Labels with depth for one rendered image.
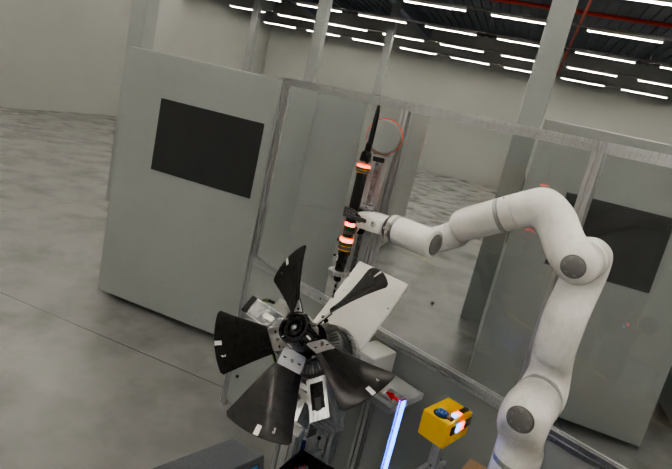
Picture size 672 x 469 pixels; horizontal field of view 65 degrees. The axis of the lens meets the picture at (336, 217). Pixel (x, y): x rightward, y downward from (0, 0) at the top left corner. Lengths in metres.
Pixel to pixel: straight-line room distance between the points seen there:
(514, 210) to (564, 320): 0.28
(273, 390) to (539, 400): 0.84
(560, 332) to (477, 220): 0.33
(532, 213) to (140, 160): 3.51
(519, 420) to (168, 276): 3.42
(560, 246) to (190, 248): 3.32
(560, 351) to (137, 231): 3.65
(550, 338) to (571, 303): 0.10
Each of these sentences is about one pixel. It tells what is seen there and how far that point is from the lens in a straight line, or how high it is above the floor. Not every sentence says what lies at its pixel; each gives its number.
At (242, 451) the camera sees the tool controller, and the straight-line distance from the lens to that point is 1.21.
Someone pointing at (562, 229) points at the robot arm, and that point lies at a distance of 1.32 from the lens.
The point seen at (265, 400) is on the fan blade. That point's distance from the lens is 1.81.
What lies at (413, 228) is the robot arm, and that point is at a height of 1.69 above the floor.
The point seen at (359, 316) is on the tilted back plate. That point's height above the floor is 1.20.
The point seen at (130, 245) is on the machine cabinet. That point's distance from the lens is 4.58.
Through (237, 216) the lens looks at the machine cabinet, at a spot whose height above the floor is 1.02.
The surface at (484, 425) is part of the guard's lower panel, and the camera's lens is 2.37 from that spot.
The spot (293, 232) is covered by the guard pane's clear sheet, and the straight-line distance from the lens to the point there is 2.93.
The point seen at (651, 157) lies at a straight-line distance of 2.03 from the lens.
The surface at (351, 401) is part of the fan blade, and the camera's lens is 1.67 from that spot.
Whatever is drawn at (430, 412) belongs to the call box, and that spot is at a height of 1.07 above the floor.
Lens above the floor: 1.97
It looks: 12 degrees down
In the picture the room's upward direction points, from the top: 13 degrees clockwise
